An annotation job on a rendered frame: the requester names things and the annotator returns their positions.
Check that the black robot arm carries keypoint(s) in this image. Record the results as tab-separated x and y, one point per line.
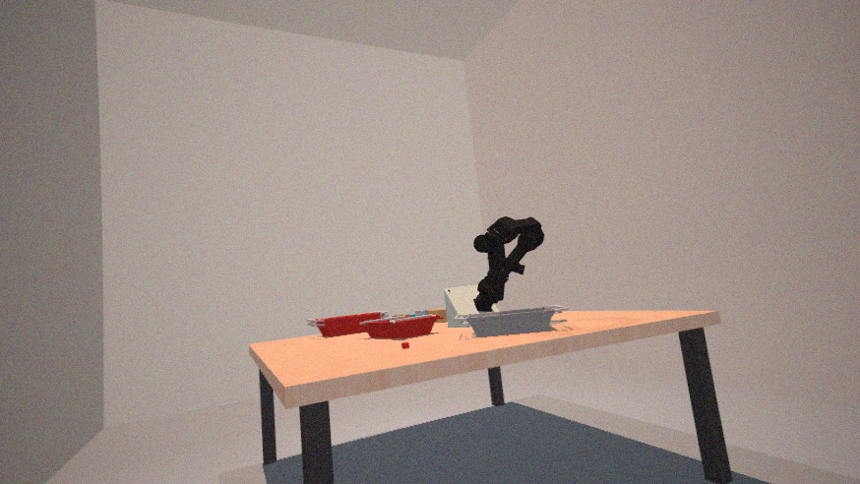
530	237

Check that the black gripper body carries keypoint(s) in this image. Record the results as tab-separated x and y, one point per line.
497	266

